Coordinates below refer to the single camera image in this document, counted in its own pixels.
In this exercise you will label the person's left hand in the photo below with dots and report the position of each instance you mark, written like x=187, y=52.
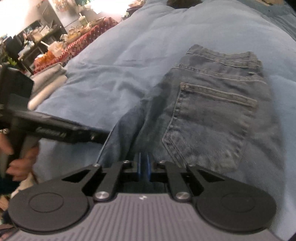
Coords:
x=23, y=166

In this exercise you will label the blue denim shorts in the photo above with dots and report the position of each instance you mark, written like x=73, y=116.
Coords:
x=208, y=115

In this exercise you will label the green drink cup with straw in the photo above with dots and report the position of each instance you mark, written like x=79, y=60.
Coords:
x=83, y=20

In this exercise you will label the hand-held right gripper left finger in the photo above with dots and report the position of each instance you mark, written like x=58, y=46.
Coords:
x=138, y=166

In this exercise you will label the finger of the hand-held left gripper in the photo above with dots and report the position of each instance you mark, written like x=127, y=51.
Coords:
x=101, y=138

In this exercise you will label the blue fleece blanket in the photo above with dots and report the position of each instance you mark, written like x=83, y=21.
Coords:
x=138, y=46

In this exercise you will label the dark cluttered shelf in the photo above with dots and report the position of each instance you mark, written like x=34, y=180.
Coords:
x=27, y=46

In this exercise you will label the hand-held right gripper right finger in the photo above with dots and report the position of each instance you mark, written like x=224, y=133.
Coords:
x=148, y=166

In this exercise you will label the black furry lump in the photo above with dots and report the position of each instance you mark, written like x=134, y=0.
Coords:
x=185, y=2

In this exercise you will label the silver fridge with magnets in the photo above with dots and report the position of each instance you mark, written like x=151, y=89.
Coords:
x=67, y=14

